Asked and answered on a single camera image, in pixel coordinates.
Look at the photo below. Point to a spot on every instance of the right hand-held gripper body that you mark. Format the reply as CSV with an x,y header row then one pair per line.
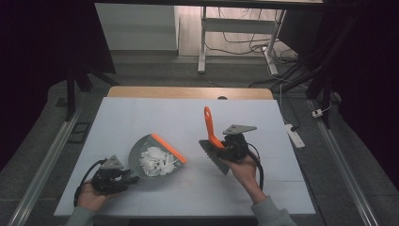
x,y
237,141

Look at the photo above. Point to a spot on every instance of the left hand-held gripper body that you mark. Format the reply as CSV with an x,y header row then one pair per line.
x,y
108,179

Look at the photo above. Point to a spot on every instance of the grey dustpan with orange edge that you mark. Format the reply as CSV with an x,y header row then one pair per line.
x,y
138,157

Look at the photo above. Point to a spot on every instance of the white paper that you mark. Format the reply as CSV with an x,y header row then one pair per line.
x,y
156,161

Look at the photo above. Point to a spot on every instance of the person's left hand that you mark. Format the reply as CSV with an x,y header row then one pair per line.
x,y
91,197

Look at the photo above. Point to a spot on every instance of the person's right hand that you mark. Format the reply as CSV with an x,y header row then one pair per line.
x,y
243,171

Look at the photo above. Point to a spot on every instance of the black floor plate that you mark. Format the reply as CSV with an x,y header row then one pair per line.
x,y
79,132

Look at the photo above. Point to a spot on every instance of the white power strip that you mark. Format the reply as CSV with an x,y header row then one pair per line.
x,y
295,135

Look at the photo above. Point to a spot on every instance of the small white adapter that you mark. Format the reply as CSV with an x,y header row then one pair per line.
x,y
317,113

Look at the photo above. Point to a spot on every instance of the black stand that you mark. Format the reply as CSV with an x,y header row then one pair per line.
x,y
326,75
71,91

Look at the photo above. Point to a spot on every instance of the black curtain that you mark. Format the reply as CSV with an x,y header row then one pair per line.
x,y
376,78
31,62

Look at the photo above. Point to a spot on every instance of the aluminium rail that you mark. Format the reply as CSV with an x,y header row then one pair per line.
x,y
44,169
345,169

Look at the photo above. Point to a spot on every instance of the white desk frame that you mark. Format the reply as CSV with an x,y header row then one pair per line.
x,y
238,25

